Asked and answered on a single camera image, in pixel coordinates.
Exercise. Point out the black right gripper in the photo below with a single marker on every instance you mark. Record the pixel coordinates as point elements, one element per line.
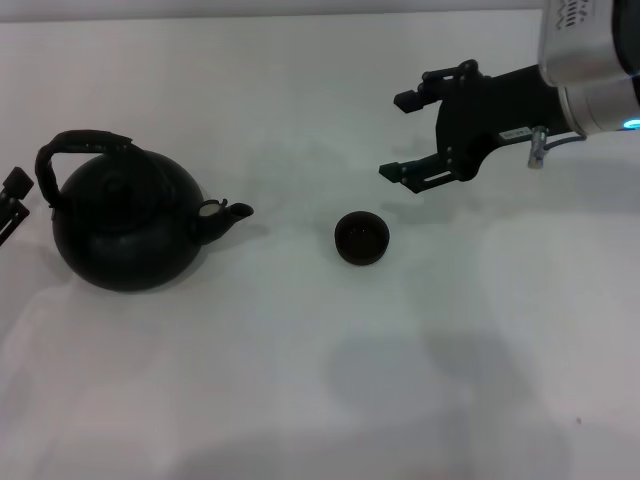
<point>480,110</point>

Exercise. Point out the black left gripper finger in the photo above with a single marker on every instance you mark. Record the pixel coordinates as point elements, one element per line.
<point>19,184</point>

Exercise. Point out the small dark teacup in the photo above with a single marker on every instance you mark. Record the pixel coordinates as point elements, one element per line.
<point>362,240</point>

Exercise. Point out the black round teapot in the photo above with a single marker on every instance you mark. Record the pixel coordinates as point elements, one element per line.
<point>125,240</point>

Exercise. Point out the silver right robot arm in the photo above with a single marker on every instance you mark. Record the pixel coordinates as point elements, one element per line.
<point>590,50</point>

